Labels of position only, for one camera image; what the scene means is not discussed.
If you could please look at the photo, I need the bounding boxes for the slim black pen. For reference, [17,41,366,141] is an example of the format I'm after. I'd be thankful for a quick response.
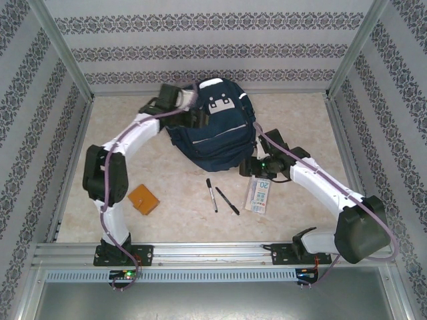
[215,186,240,216]

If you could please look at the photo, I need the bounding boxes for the orange leather wallet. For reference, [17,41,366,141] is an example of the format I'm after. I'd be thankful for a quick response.
[127,184,160,217]

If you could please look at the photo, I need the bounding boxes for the grey metal sheet panel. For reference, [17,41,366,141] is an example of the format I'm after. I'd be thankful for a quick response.
[19,279,410,320]

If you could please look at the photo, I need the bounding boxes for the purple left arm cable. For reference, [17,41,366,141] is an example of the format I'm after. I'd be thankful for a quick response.
[99,79,200,291]

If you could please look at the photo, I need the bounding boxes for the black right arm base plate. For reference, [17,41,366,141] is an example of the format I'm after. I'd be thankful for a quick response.
[270,242,334,267]

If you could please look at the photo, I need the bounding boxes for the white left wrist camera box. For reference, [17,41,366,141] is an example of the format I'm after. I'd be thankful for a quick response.
[176,87,200,110]

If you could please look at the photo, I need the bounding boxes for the grey slotted cable duct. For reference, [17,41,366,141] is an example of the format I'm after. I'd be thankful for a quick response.
[44,268,298,284]

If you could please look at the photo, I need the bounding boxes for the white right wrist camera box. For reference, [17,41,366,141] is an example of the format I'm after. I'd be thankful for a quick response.
[255,135,268,157]

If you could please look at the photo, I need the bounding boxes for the aluminium frame post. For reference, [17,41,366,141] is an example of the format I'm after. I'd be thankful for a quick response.
[328,0,390,97]
[28,0,97,103]

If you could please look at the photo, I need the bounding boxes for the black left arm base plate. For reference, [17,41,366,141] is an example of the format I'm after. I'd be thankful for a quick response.
[93,244,155,267]

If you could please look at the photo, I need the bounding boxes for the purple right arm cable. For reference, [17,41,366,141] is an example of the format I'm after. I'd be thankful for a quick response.
[253,121,400,290]

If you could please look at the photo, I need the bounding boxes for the clear ruler set package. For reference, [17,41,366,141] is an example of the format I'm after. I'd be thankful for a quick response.
[243,175,273,214]

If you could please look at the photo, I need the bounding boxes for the long aluminium mounting rail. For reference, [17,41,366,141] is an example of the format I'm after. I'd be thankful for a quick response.
[31,241,392,268]

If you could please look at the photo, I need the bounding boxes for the navy blue backpack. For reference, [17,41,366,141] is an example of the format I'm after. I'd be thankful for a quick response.
[163,78,257,173]

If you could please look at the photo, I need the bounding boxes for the aluminium side rail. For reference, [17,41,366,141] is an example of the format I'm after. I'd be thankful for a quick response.
[325,95,380,240]
[46,99,95,243]

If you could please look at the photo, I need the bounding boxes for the black marker white label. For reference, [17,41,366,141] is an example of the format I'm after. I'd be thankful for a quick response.
[205,178,220,213]

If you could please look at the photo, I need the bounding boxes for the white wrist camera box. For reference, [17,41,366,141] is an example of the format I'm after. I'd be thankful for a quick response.
[255,135,268,157]
[176,87,200,110]

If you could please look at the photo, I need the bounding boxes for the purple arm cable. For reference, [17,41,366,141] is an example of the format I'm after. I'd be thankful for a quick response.
[253,121,400,290]
[99,79,200,291]

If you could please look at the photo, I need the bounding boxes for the thin aluminium wall strip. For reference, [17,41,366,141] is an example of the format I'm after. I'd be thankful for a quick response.
[91,90,331,98]

